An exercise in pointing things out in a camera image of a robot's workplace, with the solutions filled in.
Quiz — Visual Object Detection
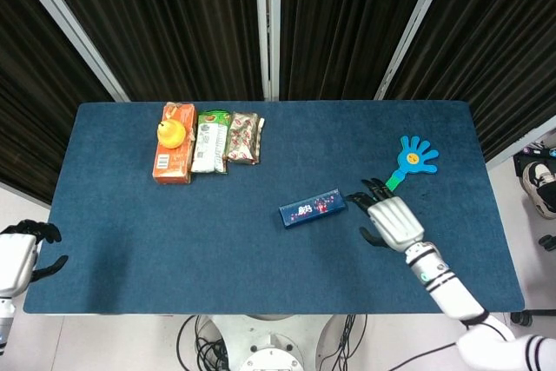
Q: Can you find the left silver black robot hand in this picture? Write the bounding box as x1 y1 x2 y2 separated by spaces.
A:
0 219 70 299

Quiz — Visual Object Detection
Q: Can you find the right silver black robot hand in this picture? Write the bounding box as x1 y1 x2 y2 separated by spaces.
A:
346 178 425 255

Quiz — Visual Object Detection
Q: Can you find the blue box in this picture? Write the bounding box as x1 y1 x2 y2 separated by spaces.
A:
278 187 348 230

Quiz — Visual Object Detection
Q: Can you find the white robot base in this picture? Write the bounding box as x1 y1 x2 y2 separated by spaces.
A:
208 314 345 371

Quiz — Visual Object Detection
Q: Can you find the orange juice carton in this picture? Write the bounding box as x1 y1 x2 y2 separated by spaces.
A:
151 102 197 185

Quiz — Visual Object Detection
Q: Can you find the blue hand clapper toy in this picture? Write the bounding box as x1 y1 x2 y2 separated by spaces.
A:
384 135 440 194

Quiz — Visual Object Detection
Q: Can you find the blue table mat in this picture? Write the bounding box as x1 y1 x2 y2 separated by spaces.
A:
22 100 526 315

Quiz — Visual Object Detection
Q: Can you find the black white sneaker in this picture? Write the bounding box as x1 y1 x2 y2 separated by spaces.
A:
522 161 556 220

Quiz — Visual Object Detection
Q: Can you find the black folding screen panel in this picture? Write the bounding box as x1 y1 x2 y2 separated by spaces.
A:
264 0 453 102
17 0 273 103
376 0 556 169
0 0 128 207

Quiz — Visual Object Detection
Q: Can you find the gold red snack packet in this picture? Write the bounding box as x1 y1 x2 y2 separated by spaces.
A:
225 111 266 166

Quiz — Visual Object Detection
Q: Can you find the green white snack packet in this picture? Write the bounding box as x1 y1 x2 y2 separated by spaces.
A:
190 109 232 176

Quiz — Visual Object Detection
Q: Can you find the yellow pear toy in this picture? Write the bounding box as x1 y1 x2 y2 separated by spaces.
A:
156 117 186 149

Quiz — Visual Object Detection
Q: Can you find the black cable bundle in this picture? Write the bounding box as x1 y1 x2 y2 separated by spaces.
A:
176 314 229 371

